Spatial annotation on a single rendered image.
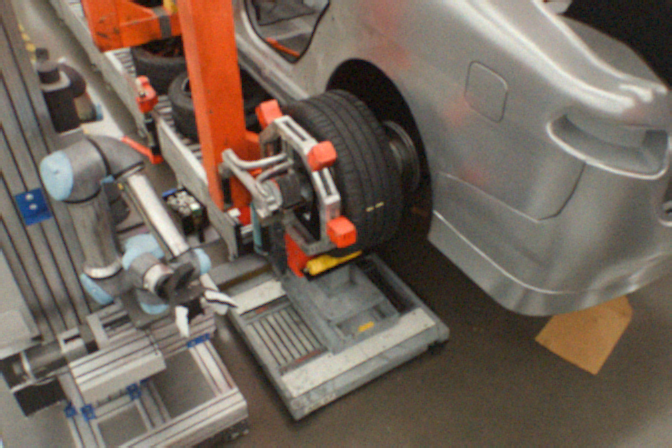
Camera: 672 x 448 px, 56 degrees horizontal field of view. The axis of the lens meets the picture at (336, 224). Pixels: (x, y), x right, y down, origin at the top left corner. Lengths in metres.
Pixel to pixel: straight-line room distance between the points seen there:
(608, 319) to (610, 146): 1.62
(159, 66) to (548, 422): 3.12
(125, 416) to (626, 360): 2.22
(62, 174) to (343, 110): 1.09
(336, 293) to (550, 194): 1.35
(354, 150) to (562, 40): 0.84
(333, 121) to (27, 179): 1.04
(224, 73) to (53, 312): 1.10
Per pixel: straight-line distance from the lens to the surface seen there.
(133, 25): 4.59
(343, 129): 2.35
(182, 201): 3.01
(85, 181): 1.81
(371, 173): 2.34
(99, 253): 1.98
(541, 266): 2.09
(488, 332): 3.21
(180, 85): 4.11
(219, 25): 2.56
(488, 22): 1.96
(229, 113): 2.73
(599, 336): 3.35
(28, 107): 1.93
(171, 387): 2.76
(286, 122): 2.47
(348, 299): 2.96
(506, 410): 2.96
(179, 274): 1.59
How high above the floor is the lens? 2.41
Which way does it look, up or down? 41 degrees down
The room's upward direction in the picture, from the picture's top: straight up
